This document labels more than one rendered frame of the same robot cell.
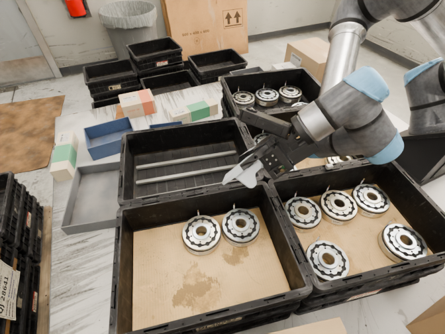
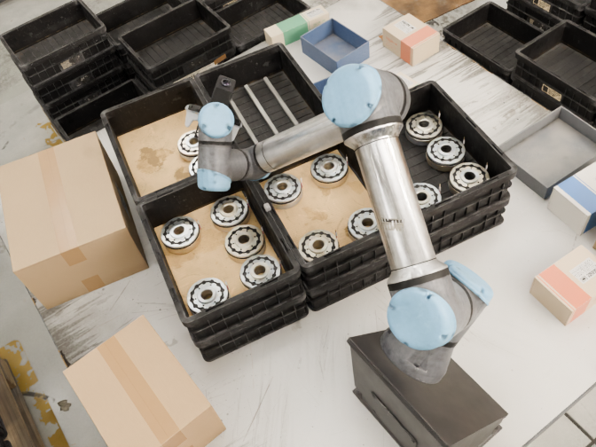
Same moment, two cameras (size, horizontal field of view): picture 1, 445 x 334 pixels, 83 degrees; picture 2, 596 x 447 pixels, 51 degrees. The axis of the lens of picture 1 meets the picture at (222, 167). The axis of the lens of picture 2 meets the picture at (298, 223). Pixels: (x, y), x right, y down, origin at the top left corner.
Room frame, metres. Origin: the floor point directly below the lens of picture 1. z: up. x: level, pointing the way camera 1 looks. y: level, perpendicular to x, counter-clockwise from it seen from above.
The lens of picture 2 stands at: (0.50, -1.29, 2.15)
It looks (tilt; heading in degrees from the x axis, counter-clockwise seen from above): 53 degrees down; 87
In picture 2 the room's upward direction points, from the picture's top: 11 degrees counter-clockwise
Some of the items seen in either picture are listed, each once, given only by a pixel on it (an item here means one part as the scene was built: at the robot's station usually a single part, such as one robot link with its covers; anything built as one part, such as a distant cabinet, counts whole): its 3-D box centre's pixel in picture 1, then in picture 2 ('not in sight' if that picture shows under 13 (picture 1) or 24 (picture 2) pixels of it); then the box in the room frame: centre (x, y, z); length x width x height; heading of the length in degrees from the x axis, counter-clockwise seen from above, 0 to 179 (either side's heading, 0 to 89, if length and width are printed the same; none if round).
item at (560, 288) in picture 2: not in sight; (573, 285); (1.18, -0.62, 0.74); 0.16 x 0.12 x 0.07; 21
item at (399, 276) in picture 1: (351, 223); (219, 249); (0.34, -0.35, 0.87); 0.40 x 0.30 x 0.11; 103
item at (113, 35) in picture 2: not in sight; (151, 43); (0.11, 1.37, 0.31); 0.40 x 0.30 x 0.34; 23
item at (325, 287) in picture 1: (359, 213); (215, 238); (0.34, -0.35, 0.92); 0.40 x 0.30 x 0.02; 103
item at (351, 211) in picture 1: (338, 204); (244, 240); (0.41, -0.34, 0.86); 0.10 x 0.10 x 0.01
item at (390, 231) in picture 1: (404, 241); (207, 295); (0.30, -0.47, 0.86); 0.10 x 0.10 x 0.01
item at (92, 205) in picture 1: (100, 193); not in sight; (0.55, 0.44, 0.73); 0.27 x 0.20 x 0.05; 11
